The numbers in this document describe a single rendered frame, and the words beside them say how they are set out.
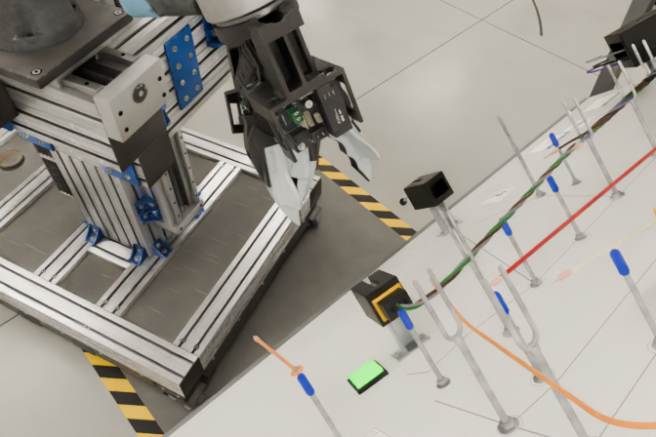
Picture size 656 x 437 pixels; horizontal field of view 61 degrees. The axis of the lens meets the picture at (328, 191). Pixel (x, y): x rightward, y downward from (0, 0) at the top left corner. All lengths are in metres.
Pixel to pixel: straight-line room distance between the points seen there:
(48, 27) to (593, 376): 0.89
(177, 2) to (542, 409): 0.66
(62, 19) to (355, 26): 2.30
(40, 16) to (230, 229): 1.07
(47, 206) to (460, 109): 1.77
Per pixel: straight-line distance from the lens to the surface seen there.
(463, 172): 2.39
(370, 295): 0.61
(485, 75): 2.92
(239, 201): 1.96
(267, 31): 0.43
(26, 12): 1.02
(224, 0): 0.44
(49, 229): 2.08
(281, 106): 0.44
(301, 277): 2.00
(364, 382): 0.64
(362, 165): 0.57
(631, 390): 0.48
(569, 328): 0.57
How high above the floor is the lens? 1.69
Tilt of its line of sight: 49 degrees down
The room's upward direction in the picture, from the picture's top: straight up
